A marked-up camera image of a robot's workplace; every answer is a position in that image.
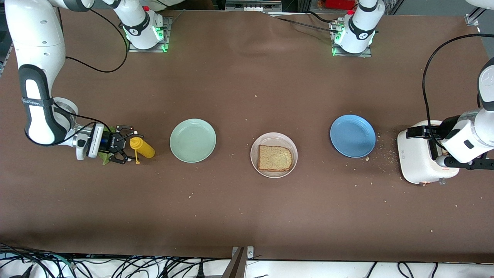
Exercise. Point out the green lettuce leaf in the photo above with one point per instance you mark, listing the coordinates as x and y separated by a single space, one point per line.
105 159

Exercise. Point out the aluminium frame profile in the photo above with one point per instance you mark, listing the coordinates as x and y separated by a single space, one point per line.
472 17

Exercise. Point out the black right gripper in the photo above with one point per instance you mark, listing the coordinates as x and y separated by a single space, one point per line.
108 141

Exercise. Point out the grey power strip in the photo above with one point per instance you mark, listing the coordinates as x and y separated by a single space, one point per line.
251 5

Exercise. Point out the white two-slot toaster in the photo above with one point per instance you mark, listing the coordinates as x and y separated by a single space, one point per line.
415 162

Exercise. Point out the brown table cover sheet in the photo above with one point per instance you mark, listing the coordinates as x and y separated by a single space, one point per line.
231 96

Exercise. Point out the grey aluminium bar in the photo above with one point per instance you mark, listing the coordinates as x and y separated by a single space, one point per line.
235 266

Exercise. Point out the yellow mustard squeeze bottle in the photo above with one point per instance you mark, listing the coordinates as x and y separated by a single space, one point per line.
143 148

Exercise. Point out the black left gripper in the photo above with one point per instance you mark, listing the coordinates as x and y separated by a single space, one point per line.
448 124

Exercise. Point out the black power plug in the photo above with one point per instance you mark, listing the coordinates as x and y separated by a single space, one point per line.
200 271

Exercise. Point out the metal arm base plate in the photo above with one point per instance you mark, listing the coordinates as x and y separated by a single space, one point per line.
166 34
366 55

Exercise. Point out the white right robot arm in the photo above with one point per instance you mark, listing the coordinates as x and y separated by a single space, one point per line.
38 46

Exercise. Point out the pale green plate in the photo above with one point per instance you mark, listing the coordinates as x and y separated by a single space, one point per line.
193 141

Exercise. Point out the silver metal bracket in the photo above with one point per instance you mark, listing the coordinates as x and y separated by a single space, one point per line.
250 253

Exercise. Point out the blue plate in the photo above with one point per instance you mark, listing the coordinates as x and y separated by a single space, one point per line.
352 136

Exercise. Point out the beige plate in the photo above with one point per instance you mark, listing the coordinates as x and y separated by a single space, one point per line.
274 138

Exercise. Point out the red box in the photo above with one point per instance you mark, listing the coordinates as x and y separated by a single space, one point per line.
339 4

